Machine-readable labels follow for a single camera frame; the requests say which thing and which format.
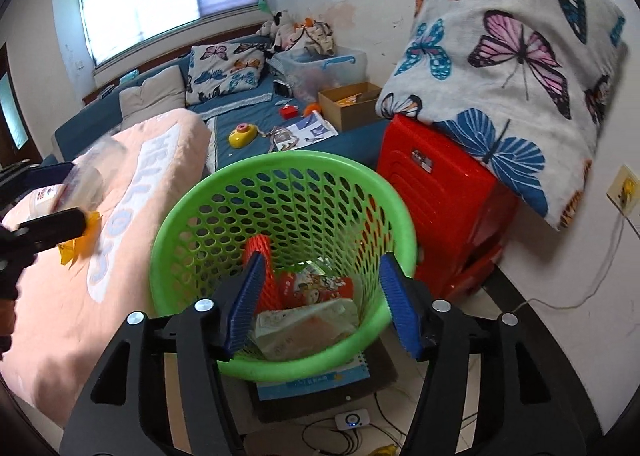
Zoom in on clear storage box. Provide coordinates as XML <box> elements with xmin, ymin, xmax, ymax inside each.
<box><xmin>274</xmin><ymin>47</ymin><xmax>368</xmax><ymax>104</ymax></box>

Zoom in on beige pillow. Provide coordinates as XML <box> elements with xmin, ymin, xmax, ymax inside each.
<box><xmin>119</xmin><ymin>66</ymin><xmax>187</xmax><ymax>119</ymax></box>

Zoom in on wall socket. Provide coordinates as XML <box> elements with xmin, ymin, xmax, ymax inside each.
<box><xmin>606</xmin><ymin>165</ymin><xmax>640</xmax><ymax>218</ymax></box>

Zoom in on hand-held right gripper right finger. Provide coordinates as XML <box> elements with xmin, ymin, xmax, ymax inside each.
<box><xmin>378</xmin><ymin>252</ymin><xmax>571</xmax><ymax>456</ymax></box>

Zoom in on clear plastic container with label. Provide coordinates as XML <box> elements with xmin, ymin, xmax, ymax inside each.
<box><xmin>27</xmin><ymin>136</ymin><xmax>128</xmax><ymax>217</ymax></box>

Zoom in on black cable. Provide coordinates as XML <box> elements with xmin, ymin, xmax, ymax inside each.
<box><xmin>300</xmin><ymin>418</ymin><xmax>361</xmax><ymax>454</ymax></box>

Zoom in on black flat box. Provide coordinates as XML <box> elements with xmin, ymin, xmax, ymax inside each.
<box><xmin>250</xmin><ymin>336</ymin><xmax>398</xmax><ymax>424</ymax></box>

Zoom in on dark wooden door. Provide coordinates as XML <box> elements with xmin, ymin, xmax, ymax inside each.
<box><xmin>0</xmin><ymin>43</ymin><xmax>38</xmax><ymax>164</ymax></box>

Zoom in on pink flower-print blanket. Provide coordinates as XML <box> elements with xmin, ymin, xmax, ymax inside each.
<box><xmin>0</xmin><ymin>108</ymin><xmax>213</xmax><ymax>429</ymax></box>

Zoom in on large grey butterfly pillow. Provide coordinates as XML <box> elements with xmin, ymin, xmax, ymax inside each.
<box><xmin>376</xmin><ymin>0</ymin><xmax>628</xmax><ymax>232</ymax></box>

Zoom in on blue sofa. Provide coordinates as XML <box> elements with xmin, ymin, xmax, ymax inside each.
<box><xmin>52</xmin><ymin>33</ymin><xmax>391</xmax><ymax>174</ymax></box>

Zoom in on cardboard box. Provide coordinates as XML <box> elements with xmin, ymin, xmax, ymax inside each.
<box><xmin>318</xmin><ymin>82</ymin><xmax>386</xmax><ymax>133</ymax></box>

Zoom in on white device with blue light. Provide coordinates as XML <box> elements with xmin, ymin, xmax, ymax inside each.
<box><xmin>334</xmin><ymin>410</ymin><xmax>370</xmax><ymax>432</ymax></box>

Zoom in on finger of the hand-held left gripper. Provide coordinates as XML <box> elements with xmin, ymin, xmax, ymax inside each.
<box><xmin>15</xmin><ymin>207</ymin><xmax>88</xmax><ymax>252</ymax></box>
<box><xmin>0</xmin><ymin>161</ymin><xmax>76</xmax><ymax>209</ymax></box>

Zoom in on small butterfly pillow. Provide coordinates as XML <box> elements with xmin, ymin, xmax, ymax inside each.
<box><xmin>185</xmin><ymin>41</ymin><xmax>268</xmax><ymax>107</ymax></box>

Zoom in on yellow round toy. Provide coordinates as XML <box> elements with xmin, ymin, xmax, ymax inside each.
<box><xmin>228</xmin><ymin>122</ymin><xmax>260</xmax><ymax>149</ymax></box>

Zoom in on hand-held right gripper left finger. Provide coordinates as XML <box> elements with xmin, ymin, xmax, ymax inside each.
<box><xmin>59</xmin><ymin>251</ymin><xmax>268</xmax><ymax>456</ymax></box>

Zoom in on red foam mesh net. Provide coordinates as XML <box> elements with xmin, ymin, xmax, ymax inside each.
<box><xmin>242</xmin><ymin>235</ymin><xmax>278</xmax><ymax>314</ymax></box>

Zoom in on red plastic stool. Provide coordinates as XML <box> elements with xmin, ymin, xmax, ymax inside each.
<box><xmin>375</xmin><ymin>113</ymin><xmax>521</xmax><ymax>302</ymax></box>

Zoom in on white cable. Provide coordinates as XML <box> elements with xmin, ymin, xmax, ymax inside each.
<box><xmin>510</xmin><ymin>216</ymin><xmax>628</xmax><ymax>312</ymax></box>

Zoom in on black white plush toy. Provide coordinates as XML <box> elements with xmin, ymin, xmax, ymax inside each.
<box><xmin>257</xmin><ymin>10</ymin><xmax>296</xmax><ymax>54</ymax></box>

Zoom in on clear plastic bag red print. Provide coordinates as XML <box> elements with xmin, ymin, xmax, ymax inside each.
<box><xmin>255</xmin><ymin>298</ymin><xmax>361</xmax><ymax>362</ymax></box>

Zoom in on green plastic basket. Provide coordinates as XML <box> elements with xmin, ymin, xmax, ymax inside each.
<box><xmin>149</xmin><ymin>151</ymin><xmax>418</xmax><ymax>382</ymax></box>

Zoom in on paper booklet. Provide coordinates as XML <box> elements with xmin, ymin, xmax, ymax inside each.
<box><xmin>270</xmin><ymin>116</ymin><xmax>338</xmax><ymax>151</ymax></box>

